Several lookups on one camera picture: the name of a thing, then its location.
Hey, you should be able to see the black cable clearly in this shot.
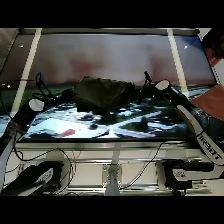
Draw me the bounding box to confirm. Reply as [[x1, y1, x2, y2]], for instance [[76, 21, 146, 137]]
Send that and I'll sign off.
[[118, 141, 188, 191], [12, 132, 74, 194]]

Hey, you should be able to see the black garment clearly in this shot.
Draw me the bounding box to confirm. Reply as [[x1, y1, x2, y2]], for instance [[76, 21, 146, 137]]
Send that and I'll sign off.
[[72, 76, 137, 116]]

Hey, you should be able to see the silver frame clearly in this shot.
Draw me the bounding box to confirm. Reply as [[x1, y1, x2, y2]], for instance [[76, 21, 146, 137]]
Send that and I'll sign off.
[[3, 140, 224, 197]]

